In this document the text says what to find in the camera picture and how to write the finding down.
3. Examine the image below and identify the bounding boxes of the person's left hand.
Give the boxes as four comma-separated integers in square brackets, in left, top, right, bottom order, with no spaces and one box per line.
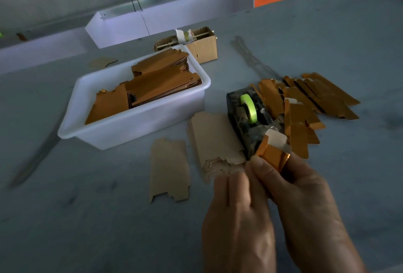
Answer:
[201,168,277,273]

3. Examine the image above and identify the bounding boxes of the long white tray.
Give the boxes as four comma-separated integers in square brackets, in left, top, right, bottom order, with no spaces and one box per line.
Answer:
[85,0,255,49]
[0,28,98,75]

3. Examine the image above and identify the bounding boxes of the single beige blank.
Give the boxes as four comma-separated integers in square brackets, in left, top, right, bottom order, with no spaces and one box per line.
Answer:
[149,137,191,203]

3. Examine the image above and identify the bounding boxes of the small cardboard box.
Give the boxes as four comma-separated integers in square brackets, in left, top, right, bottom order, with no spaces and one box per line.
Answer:
[154,26,219,64]

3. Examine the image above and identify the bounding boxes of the pile of beige blanks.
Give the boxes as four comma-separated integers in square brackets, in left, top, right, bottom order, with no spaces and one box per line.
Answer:
[188,111,248,182]

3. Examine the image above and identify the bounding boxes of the pile of gold boxes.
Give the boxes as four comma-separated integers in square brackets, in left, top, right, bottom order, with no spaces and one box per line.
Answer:
[252,72,361,159]

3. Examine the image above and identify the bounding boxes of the person's right forearm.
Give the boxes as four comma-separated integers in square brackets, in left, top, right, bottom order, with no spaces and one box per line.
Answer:
[296,251,369,273]

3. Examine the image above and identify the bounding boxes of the carton blank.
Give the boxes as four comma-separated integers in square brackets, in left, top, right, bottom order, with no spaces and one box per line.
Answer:
[254,134,292,173]

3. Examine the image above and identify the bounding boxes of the person's right hand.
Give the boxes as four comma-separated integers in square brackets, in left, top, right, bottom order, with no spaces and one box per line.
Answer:
[246,153,353,264]

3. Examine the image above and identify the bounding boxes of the green tape roll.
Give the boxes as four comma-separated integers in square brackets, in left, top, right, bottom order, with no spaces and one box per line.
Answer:
[241,93,258,124]

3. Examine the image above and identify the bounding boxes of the black tape dispenser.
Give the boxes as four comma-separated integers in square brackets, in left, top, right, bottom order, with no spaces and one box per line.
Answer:
[227,87,285,157]

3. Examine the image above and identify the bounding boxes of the gold cartons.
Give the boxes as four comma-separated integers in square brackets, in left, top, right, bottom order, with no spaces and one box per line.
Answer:
[85,48,203,126]

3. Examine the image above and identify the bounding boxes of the white plastic bin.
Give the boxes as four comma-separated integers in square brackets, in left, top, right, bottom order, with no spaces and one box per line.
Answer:
[58,45,212,151]

